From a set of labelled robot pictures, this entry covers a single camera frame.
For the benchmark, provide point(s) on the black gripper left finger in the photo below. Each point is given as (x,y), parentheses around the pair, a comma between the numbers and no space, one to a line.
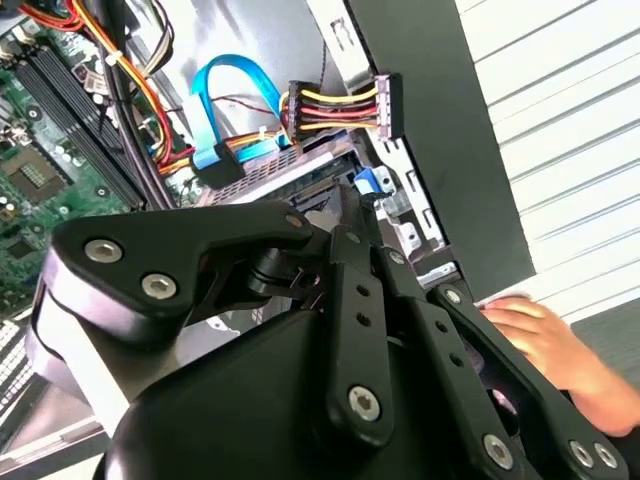
(200,235)

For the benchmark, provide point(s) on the person's bare hand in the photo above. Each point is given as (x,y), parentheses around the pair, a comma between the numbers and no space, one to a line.
(550,345)

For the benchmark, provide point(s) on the hard disk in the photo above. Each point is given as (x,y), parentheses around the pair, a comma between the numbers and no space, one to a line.
(367,181)

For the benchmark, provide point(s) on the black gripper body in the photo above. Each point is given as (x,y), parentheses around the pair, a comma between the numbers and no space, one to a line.
(240,415)

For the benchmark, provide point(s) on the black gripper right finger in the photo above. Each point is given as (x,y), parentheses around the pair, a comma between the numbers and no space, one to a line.
(450,350)

